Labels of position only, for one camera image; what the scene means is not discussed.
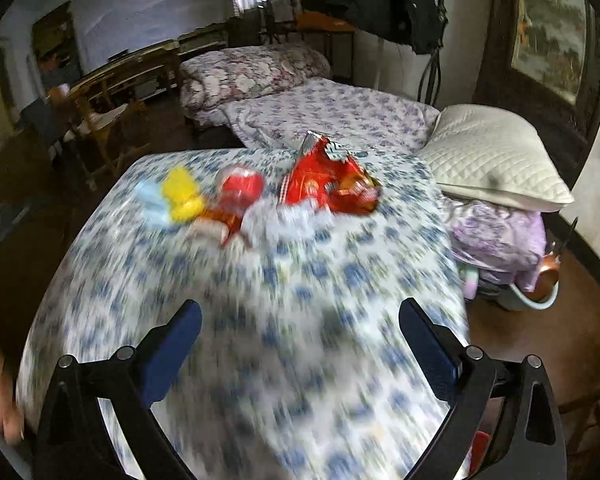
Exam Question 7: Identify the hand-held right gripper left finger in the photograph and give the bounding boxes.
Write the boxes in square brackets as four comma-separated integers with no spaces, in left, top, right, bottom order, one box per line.
[32,299,203,480]

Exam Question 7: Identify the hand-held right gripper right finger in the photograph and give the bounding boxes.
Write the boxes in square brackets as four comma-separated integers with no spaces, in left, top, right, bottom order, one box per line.
[399,297,568,480]

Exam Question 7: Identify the red plastic basket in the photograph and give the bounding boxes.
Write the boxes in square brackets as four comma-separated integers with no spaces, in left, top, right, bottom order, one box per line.
[471,430,493,468]

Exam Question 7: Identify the blue face mask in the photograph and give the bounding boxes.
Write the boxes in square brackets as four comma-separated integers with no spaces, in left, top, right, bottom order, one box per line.
[134,180,173,223]

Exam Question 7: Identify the yellow wrapper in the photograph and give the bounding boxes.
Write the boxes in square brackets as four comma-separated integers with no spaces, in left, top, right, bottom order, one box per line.
[160,167,206,223]

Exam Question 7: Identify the clear plastic wrapper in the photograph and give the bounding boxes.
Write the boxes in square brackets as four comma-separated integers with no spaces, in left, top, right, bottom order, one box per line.
[240,197,336,251]

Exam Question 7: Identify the red plastic wrapper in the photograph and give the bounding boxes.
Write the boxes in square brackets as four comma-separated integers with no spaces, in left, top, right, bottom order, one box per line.
[200,166,266,246]

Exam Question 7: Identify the red snack bag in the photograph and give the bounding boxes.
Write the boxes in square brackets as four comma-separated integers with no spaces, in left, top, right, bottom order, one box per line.
[279,130,381,218]

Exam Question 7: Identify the person's left hand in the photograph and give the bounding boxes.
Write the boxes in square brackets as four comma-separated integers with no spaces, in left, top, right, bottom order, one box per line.
[0,350,28,446]

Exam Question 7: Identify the pastel towel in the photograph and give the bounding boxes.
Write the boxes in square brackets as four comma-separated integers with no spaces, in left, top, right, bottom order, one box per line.
[457,262,481,301]

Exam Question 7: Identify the blue floral quilt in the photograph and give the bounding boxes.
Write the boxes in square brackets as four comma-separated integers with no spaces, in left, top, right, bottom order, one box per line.
[17,147,473,480]

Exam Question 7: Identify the light blue basin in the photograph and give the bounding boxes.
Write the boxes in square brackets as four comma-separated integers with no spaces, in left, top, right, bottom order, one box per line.
[500,280,561,313]

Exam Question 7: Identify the purple cloth pile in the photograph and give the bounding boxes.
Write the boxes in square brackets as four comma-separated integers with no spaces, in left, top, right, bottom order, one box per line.
[450,200,548,286]

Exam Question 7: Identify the brown wooden chair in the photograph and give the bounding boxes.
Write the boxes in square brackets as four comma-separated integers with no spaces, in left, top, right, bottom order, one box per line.
[555,375,600,456]

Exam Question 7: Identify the white quilted pillow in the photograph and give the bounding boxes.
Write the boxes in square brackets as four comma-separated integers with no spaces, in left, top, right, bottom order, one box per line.
[420,104,576,213]

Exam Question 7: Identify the light wooden chair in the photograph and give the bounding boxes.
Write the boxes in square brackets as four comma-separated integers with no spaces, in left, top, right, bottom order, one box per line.
[62,82,151,191]

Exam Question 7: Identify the purple floral bed sheet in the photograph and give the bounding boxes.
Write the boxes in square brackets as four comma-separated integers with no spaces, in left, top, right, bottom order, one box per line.
[225,77,441,153]

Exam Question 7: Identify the folded pink floral quilt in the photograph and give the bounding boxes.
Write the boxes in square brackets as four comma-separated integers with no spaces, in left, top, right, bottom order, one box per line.
[180,42,331,111]

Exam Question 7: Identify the long wooden desk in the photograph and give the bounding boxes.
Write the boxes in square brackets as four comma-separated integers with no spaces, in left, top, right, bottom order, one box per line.
[70,42,181,106]

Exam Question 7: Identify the carved wooden screen with painting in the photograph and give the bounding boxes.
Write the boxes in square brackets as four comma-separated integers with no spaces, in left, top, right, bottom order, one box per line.
[472,0,600,171]

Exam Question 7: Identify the orange top table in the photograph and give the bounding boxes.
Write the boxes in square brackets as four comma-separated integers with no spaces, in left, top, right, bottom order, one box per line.
[295,12,356,81]

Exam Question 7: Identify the framed wall mirror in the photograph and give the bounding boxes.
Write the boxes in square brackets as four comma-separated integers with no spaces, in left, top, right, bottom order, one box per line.
[30,7,81,91]

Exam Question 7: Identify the white wall sheet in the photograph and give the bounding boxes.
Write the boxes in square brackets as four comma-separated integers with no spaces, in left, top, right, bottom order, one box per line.
[70,0,236,61]

